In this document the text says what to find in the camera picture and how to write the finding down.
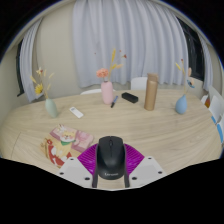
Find yellow dried flower bunch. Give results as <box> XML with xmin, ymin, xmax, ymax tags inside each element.
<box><xmin>29</xmin><ymin>66</ymin><xmax>55</xmax><ymax>100</ymax></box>

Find white remote control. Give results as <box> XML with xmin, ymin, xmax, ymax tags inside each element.
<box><xmin>68</xmin><ymin>106</ymin><xmax>85</xmax><ymax>119</ymax></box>

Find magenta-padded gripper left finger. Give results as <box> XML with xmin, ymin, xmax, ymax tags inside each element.
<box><xmin>56</xmin><ymin>143</ymin><xmax>100</xmax><ymax>189</ymax></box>

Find dried flowers with blue bloom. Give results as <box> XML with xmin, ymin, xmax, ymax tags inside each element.
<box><xmin>175</xmin><ymin>58</ymin><xmax>196</xmax><ymax>97</ymax></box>

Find white chair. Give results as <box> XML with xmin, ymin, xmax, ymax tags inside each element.
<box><xmin>79</xmin><ymin>88</ymin><xmax>116</xmax><ymax>96</ymax></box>
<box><xmin>213</xmin><ymin>113</ymin><xmax>224</xmax><ymax>146</ymax></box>
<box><xmin>130</xmin><ymin>76</ymin><xmax>148</xmax><ymax>91</ymax></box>
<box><xmin>208</xmin><ymin>85</ymin><xmax>224</xmax><ymax>123</ymax></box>

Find small black box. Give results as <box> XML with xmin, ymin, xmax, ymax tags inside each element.
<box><xmin>121</xmin><ymin>92</ymin><xmax>139</xmax><ymax>104</ymax></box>

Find bronze drink bottle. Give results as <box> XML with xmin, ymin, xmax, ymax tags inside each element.
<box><xmin>143</xmin><ymin>72</ymin><xmax>160</xmax><ymax>112</ymax></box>

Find black computer mouse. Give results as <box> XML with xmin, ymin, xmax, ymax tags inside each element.
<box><xmin>95</xmin><ymin>135</ymin><xmax>127</xmax><ymax>181</ymax></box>

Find dark marker pen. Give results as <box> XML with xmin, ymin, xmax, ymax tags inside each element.
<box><xmin>110</xmin><ymin>95</ymin><xmax>119</xmax><ymax>109</ymax></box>

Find wide white curtain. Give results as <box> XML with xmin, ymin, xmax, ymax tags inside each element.
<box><xmin>71</xmin><ymin>0</ymin><xmax>189</xmax><ymax>89</ymax></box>

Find pink vase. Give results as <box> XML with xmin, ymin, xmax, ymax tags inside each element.
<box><xmin>100</xmin><ymin>80</ymin><xmax>115</xmax><ymax>106</ymax></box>

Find dark window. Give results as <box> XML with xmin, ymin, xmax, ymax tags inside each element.
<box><xmin>15</xmin><ymin>39</ymin><xmax>26</xmax><ymax>98</ymax></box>
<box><xmin>178</xmin><ymin>18</ymin><xmax>205</xmax><ymax>83</ymax></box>

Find pale green vase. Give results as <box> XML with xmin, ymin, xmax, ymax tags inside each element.
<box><xmin>44</xmin><ymin>98</ymin><xmax>59</xmax><ymax>119</ymax></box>

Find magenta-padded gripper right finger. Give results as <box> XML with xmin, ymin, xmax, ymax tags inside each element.
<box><xmin>123</xmin><ymin>143</ymin><xmax>167</xmax><ymax>189</ymax></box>

